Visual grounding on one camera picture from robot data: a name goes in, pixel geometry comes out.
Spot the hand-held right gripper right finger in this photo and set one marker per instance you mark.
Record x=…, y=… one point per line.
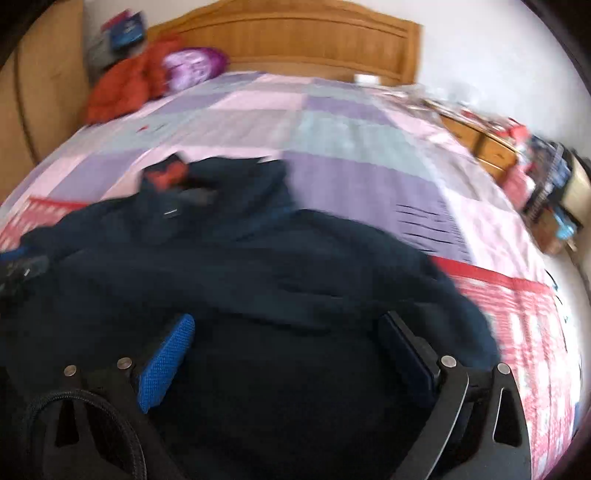
x=411, y=355

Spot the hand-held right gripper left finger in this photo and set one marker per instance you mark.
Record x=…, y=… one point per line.
x=168, y=355

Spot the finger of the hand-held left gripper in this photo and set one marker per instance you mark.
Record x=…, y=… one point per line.
x=11, y=253
x=27, y=268

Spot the navy padded jacket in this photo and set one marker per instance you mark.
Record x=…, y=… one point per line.
x=277, y=277

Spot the pile of clothes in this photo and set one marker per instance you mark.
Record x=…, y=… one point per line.
x=549, y=175

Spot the red checkered mat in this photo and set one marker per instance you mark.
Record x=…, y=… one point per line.
x=517, y=323

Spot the wooden wardrobe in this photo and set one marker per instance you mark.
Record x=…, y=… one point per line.
x=46, y=92

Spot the cardboard box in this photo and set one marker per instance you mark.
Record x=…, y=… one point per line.
x=551, y=233

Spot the pink bag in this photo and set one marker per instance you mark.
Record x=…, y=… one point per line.
x=515, y=187

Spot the orange padded jacket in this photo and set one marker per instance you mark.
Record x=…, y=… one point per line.
x=124, y=87

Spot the wooden nightstand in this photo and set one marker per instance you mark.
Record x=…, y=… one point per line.
x=494, y=150

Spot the patchwork quilt bed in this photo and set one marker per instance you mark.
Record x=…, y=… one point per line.
x=346, y=138

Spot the beige box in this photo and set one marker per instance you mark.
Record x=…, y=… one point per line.
x=579, y=194

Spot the red boxes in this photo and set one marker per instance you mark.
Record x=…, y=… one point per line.
x=510, y=131

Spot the blue printed bag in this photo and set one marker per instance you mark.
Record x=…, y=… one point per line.
x=124, y=30

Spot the purple pillow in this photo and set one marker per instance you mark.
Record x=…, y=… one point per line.
x=194, y=67

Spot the small white box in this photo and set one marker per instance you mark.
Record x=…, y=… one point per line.
x=367, y=79

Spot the wooden headboard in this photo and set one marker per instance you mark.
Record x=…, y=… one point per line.
x=300, y=41

